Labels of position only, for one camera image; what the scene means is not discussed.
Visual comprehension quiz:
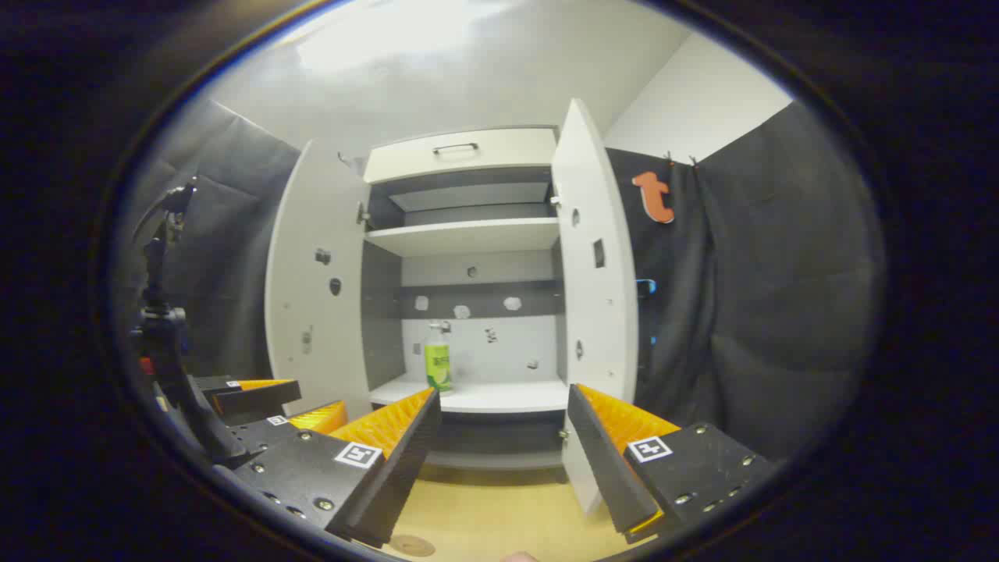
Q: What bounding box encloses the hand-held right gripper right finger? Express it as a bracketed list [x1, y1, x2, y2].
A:
[566, 383, 777, 545]

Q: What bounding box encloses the green bottle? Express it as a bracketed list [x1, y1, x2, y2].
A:
[424, 322, 453, 393]

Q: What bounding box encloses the white cabinet shelf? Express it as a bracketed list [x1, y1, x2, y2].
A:
[368, 375, 571, 414]
[365, 217, 561, 258]

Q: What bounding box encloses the round brown coaster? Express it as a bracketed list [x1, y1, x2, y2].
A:
[388, 534, 436, 558]

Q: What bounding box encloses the white cabinet drawer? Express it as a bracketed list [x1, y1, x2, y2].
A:
[364, 127, 559, 184]

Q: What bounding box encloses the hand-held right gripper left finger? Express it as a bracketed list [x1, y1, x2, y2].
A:
[215, 388, 443, 549]

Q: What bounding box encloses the white cabinet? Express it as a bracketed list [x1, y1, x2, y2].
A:
[361, 126, 571, 473]

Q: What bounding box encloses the white cabinet door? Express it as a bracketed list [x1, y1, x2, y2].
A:
[551, 98, 641, 516]
[264, 139, 374, 422]

